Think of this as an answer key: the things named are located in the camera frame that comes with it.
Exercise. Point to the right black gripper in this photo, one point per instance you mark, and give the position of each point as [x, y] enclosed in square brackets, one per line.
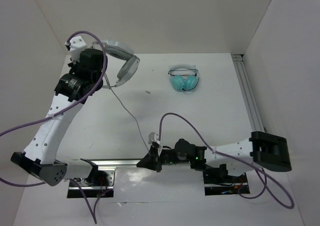
[149, 161]

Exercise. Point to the aluminium side rail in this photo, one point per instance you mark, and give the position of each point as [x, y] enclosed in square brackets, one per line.
[247, 93]

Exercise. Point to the aluminium front rail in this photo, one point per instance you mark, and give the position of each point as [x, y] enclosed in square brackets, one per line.
[120, 162]

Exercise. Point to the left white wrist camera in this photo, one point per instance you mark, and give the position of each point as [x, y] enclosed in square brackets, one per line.
[75, 46]

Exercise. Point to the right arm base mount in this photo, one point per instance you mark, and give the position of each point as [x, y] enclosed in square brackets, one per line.
[218, 182]

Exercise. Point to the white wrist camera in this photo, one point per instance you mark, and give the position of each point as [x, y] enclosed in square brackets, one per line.
[75, 46]
[153, 139]

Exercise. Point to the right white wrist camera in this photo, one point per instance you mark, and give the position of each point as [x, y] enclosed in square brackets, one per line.
[153, 139]

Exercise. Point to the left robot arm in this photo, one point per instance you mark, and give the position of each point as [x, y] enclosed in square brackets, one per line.
[39, 157]

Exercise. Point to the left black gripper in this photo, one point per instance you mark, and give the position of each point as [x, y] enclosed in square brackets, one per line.
[73, 66]

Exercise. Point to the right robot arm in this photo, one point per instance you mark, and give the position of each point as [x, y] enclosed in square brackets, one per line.
[261, 150]

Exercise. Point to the teal headphones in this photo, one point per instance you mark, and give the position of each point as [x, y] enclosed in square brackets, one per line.
[183, 77]

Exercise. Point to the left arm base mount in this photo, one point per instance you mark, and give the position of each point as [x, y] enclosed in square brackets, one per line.
[92, 183]

